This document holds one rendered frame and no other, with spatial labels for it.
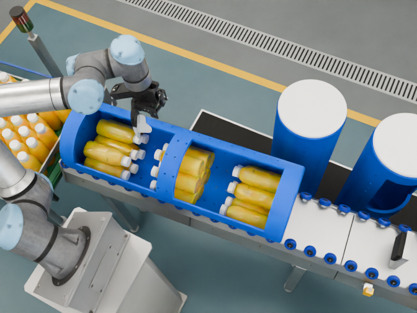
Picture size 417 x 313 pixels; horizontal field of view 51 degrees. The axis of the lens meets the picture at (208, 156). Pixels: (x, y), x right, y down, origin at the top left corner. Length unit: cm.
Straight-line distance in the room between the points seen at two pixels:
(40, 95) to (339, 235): 119
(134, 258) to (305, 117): 86
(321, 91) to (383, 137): 31
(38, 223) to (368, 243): 116
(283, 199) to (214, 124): 144
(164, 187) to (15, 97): 68
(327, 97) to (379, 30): 175
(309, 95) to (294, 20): 171
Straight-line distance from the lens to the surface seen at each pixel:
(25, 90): 106
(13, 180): 137
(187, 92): 315
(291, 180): 148
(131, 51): 110
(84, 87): 101
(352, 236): 178
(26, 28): 212
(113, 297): 151
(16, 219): 130
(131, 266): 152
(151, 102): 126
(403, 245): 166
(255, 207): 165
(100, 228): 132
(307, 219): 177
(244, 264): 265
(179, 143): 155
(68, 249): 133
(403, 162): 182
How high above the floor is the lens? 259
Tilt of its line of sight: 64 degrees down
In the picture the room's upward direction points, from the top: 9 degrees counter-clockwise
